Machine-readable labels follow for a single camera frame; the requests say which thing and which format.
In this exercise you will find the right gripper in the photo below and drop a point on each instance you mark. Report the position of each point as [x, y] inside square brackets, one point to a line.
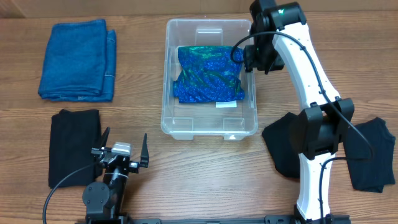
[249, 58]

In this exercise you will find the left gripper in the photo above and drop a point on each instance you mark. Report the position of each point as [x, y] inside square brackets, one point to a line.
[99, 151]

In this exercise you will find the blue sequin garment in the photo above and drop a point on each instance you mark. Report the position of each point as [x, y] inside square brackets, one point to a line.
[209, 74]

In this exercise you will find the clear plastic storage bin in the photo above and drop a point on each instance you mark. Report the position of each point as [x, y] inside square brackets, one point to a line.
[184, 121]

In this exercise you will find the black garment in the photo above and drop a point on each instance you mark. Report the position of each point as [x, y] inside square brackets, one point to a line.
[72, 136]
[371, 147]
[276, 137]

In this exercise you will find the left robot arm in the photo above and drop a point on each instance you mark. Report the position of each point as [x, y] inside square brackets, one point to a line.
[104, 200]

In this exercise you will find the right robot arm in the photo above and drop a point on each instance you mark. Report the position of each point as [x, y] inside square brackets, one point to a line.
[282, 40]

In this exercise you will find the white label in bin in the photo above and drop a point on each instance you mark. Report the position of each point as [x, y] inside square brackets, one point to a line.
[230, 104]

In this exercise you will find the folded blue denim jeans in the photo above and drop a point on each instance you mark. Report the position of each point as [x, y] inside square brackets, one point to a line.
[79, 63]

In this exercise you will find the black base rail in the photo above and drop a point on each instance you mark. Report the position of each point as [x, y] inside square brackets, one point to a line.
[269, 219]

